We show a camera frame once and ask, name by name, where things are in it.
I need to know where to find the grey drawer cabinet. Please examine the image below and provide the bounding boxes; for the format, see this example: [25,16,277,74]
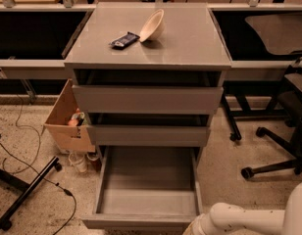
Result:
[64,2,232,168]

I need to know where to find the grey middle drawer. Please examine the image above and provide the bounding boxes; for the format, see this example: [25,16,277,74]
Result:
[87,113,210,147]

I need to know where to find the white bowl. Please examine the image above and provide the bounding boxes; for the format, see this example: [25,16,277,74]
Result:
[139,9,165,42]

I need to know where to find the white bottle on floor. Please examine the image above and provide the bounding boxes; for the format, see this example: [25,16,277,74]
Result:
[69,152,87,173]

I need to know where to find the black floor cable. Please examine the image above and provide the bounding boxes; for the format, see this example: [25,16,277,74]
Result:
[0,95,77,235]

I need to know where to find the black desk leg frame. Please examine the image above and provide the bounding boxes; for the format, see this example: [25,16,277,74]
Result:
[221,93,286,142]

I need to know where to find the items inside cardboard box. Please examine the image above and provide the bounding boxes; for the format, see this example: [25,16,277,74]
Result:
[68,109,87,126]

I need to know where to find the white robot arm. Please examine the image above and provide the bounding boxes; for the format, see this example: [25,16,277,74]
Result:
[182,182,302,235]

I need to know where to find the black office chair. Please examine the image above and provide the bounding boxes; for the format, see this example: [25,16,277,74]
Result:
[241,72,302,179]

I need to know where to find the grey bottom drawer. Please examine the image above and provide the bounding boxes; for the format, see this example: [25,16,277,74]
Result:
[81,147,203,231]

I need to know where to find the black stand leg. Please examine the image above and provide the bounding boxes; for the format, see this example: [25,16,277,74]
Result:
[0,157,62,231]

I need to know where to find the cardboard box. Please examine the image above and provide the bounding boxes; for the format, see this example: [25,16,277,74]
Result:
[44,79,95,153]

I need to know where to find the grey drawer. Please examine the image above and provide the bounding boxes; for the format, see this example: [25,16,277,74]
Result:
[81,147,203,231]
[87,113,210,147]
[73,70,223,115]

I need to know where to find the grey top drawer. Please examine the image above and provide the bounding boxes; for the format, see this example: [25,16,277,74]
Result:
[73,70,223,115]

